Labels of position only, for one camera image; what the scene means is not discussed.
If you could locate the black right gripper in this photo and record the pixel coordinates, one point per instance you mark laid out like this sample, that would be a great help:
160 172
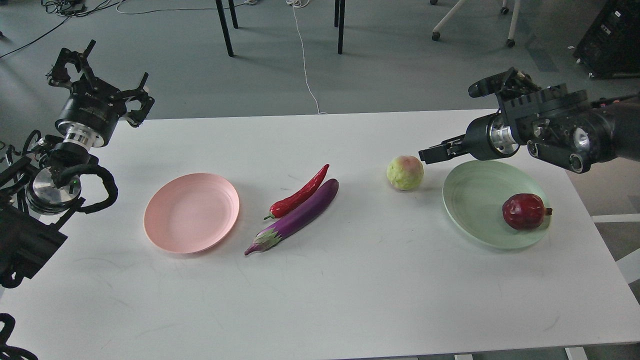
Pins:
476 141

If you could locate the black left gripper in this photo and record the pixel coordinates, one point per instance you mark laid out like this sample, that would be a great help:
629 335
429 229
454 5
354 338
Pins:
87 112

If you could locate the green pink guava fruit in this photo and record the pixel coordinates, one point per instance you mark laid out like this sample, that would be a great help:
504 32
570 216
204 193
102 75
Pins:
405 173

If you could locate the red pomegranate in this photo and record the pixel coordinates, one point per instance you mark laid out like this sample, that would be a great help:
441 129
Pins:
525 211

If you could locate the purple eggplant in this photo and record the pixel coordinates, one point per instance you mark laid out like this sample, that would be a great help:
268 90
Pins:
297 219

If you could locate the red chili pepper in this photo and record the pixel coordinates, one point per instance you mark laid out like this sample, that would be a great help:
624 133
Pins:
284 206

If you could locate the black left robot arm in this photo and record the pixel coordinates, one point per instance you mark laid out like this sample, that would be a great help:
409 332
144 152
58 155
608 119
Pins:
54 177

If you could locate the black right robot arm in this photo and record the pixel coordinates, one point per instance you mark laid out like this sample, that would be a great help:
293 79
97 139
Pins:
554 125

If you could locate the green plate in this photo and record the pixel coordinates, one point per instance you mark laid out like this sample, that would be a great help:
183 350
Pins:
474 193

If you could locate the white chair base with casters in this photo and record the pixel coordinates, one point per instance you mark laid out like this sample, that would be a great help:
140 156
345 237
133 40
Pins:
468 26

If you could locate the pink plate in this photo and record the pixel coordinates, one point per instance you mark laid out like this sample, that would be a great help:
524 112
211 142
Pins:
191 213

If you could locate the black table legs left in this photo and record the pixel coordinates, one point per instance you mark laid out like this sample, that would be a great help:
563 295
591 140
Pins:
221 11

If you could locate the black table legs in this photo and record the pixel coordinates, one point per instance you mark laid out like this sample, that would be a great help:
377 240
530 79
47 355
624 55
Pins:
339 23
221 11

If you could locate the black table legs right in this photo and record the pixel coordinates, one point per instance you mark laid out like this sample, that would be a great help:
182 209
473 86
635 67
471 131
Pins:
339 23

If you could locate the black equipment case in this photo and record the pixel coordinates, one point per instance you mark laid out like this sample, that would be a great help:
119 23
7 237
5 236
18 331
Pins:
610 47

